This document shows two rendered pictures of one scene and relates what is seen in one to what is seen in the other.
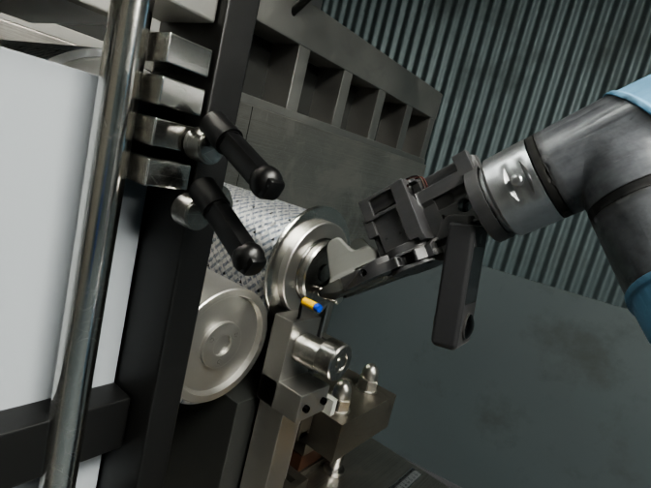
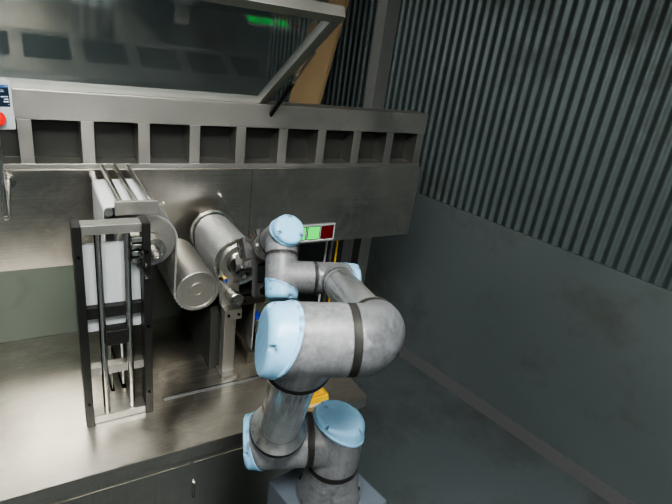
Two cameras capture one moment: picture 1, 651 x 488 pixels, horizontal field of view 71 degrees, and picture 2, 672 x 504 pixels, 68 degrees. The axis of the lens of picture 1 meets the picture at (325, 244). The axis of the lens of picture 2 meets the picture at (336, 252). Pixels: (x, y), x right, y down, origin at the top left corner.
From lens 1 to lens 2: 106 cm
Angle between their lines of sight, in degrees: 24
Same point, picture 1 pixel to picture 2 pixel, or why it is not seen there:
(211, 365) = (194, 297)
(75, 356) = (126, 292)
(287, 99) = (276, 158)
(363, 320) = (434, 274)
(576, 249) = (600, 223)
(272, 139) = (269, 181)
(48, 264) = (121, 275)
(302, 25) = (279, 119)
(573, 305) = (595, 273)
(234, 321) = (202, 283)
